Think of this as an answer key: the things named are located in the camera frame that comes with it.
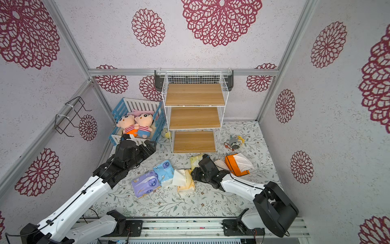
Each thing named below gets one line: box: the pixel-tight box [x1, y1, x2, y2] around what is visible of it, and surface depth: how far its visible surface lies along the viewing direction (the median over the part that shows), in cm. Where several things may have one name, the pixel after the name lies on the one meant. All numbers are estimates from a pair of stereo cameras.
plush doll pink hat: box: [127, 109, 155, 139], surface depth 102 cm
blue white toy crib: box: [108, 97, 167, 145], surface depth 105 cm
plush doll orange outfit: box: [116, 114, 140, 137], surface depth 105 cm
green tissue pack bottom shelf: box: [190, 154, 204, 172], surface depth 92 cm
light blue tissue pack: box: [153, 160, 175, 187], surface depth 90 cm
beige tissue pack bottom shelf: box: [172, 168, 196, 194], surface depth 86 cm
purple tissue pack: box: [132, 171, 162, 198], surface depth 85 cm
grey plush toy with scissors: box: [223, 135, 246, 151], surface depth 102 cm
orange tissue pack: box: [224, 153, 255, 177], surface depth 91 cm
